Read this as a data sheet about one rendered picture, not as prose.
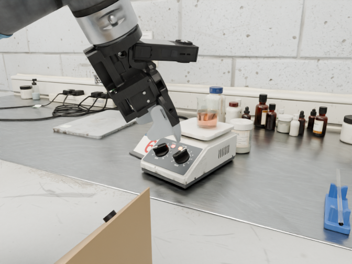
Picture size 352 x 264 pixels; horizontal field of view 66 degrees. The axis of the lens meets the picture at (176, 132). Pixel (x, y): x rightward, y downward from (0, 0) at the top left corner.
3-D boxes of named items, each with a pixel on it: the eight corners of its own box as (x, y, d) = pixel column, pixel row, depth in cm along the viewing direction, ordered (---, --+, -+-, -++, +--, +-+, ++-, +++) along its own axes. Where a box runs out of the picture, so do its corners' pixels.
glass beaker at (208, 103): (190, 128, 63) (190, 94, 60) (206, 124, 66) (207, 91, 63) (210, 134, 58) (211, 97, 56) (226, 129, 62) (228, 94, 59)
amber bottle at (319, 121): (319, 132, 87) (324, 105, 85) (327, 135, 84) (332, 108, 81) (309, 133, 87) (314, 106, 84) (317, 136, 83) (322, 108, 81)
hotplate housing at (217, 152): (185, 191, 52) (186, 152, 50) (139, 172, 60) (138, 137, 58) (240, 156, 68) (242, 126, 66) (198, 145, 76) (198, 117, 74)
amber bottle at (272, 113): (277, 129, 90) (279, 105, 88) (267, 130, 90) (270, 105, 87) (272, 127, 93) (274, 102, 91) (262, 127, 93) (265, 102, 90)
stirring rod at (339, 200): (342, 222, 37) (339, 167, 54) (338, 223, 37) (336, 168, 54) (344, 227, 37) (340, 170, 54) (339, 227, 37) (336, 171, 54)
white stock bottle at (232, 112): (231, 129, 90) (233, 104, 88) (222, 126, 94) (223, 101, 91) (242, 127, 93) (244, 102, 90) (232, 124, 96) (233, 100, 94)
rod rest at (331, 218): (349, 235, 40) (354, 214, 39) (323, 228, 41) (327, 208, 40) (346, 202, 48) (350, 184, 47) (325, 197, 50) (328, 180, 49)
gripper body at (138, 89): (116, 107, 48) (79, 45, 40) (158, 83, 49) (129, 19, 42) (129, 127, 42) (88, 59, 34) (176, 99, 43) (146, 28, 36)
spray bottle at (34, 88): (41, 98, 144) (37, 78, 141) (40, 99, 141) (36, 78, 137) (33, 98, 143) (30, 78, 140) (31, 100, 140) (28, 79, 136)
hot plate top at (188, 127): (207, 141, 56) (207, 137, 55) (164, 130, 63) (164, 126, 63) (235, 128, 64) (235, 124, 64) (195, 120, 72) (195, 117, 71)
